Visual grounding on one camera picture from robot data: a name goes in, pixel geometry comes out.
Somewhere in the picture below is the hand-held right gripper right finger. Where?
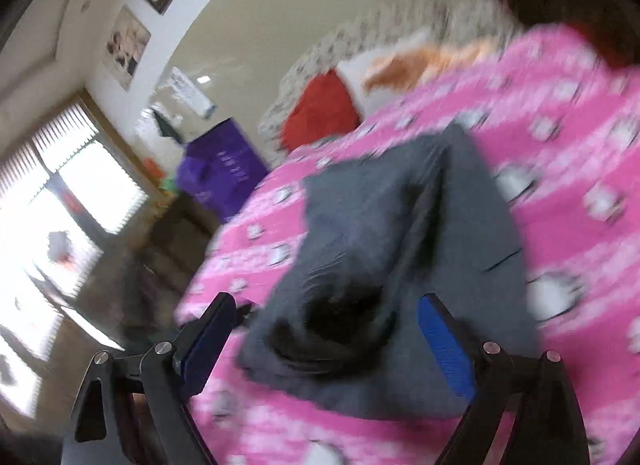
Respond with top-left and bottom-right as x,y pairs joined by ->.
417,294 -> 591,465

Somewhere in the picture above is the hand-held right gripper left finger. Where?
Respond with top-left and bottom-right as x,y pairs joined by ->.
60,292 -> 238,465

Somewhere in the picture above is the grey pinstriped jacket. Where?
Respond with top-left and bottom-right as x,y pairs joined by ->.
237,122 -> 543,421

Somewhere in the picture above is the dark wooden table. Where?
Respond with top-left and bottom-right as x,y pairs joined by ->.
115,195 -> 216,336

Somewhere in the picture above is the purple tote bag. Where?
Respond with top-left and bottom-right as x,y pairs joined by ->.
175,118 -> 271,223

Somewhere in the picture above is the window with blinds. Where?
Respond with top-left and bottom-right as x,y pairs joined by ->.
0,98 -> 151,396

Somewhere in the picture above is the pink penguin print blanket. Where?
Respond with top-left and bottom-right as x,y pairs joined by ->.
175,22 -> 640,465

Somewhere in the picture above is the dark hanging cloth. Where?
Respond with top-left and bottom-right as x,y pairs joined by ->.
152,108 -> 179,139

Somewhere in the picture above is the red heart-shaped pillow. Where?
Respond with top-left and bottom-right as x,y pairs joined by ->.
280,70 -> 361,153

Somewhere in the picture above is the peach fringed scarf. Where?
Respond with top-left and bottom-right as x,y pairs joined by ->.
362,38 -> 506,93

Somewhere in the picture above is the white pillow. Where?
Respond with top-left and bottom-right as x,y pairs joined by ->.
337,30 -> 436,101

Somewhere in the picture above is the grey floral quilt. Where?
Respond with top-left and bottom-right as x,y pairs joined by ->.
257,0 -> 506,166

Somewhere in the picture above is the wall calendar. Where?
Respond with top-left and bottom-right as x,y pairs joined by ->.
169,66 -> 217,120

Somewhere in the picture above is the wall poster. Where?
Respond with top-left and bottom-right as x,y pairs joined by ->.
102,5 -> 152,91

